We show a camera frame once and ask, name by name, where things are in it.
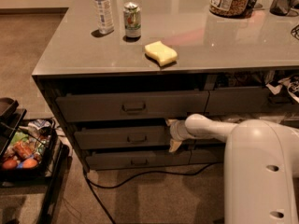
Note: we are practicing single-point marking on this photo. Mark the dark glass container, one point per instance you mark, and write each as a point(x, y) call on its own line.
point(284, 8)

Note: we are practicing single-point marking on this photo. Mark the white snack packets in drawer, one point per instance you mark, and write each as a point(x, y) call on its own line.
point(280, 118)

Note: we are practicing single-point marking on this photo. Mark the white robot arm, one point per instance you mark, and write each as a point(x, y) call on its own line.
point(261, 160)

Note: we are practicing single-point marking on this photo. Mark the black shelf cart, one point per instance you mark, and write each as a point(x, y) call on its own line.
point(33, 201)

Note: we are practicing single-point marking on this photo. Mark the dark tray on cart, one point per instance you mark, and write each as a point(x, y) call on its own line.
point(7, 107)

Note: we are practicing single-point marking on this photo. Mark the black white crumpled bag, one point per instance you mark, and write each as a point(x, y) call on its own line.
point(291, 84)

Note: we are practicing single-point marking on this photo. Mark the green white soda can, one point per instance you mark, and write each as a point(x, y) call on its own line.
point(132, 19)

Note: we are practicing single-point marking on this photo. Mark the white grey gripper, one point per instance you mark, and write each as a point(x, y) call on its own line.
point(177, 131)

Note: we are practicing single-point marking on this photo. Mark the grey drawer counter cabinet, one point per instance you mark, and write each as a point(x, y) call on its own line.
point(213, 53)

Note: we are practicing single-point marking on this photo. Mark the yellow sponge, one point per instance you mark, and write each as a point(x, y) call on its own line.
point(161, 53)

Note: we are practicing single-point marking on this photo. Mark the clear plastic water bottle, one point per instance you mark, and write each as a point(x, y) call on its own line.
point(103, 10)

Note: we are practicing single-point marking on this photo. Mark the black wire object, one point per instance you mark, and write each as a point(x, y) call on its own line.
point(295, 32)

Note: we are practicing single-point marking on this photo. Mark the black snack basket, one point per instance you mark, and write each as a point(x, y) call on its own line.
point(26, 149)

